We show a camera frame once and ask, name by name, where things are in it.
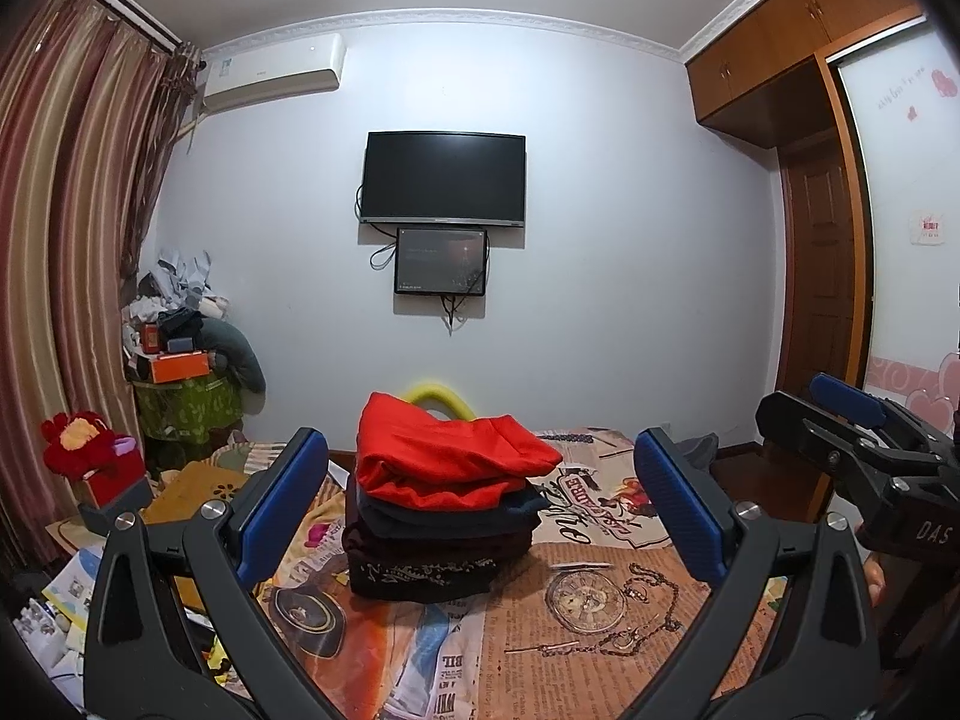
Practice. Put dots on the person's right hand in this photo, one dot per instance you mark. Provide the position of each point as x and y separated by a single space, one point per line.
875 581

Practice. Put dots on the black patterned folded garment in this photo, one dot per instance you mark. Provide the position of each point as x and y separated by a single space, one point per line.
420 577

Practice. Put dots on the blue folded garment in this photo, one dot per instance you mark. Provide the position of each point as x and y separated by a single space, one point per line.
450 521

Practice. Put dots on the green cloth covered stand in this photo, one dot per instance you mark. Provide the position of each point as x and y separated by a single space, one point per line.
187 412

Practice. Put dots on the bamboo lap table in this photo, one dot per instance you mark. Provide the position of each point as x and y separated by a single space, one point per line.
195 491

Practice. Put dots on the red plush flower toy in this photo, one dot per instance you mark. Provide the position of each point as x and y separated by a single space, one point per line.
71 442

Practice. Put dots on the white wardrobe door with hearts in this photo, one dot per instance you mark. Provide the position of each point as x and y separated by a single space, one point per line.
915 165

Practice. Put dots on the grey bag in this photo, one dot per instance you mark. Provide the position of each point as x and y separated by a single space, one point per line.
697 450

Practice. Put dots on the grey box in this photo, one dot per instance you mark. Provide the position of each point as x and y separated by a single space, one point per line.
105 517

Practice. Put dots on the red box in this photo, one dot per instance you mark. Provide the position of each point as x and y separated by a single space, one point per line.
112 480

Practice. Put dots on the orange box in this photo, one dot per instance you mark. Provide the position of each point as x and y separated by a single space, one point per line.
180 367

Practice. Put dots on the white red label sticker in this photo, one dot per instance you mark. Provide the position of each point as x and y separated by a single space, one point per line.
928 229

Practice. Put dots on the white curtain rail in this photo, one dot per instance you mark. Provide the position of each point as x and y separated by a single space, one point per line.
120 0

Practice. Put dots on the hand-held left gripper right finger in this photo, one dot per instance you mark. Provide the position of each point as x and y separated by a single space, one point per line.
679 495

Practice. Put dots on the black wall television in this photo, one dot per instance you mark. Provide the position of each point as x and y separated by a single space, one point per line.
442 176

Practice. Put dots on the pile of papers and booklets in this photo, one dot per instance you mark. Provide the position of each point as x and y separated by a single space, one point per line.
64 600

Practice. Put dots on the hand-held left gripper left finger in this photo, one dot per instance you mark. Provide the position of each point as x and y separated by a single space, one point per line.
281 495

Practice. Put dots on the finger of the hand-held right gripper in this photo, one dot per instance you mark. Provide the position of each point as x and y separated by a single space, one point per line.
795 420
847 397

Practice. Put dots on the small black wall monitor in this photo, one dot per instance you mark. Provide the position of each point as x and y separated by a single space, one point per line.
442 259

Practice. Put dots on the pile of dark folded clothes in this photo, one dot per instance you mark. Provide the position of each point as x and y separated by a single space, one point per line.
435 547

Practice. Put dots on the striped brown curtain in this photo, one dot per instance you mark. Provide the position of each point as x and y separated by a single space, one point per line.
67 240

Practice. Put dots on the printed blanket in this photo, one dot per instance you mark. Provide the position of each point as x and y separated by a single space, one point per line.
570 660

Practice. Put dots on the wooden overhead cabinet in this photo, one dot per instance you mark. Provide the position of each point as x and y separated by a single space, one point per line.
780 45

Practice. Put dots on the brown wooden door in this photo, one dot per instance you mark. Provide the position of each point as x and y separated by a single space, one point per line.
821 262

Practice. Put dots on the white air conditioner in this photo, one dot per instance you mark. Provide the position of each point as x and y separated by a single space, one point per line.
270 71

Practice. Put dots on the pile of clothes and clutter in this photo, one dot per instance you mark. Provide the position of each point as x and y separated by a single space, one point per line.
172 292

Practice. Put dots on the red zip jacket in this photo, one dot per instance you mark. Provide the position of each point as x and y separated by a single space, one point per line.
450 457

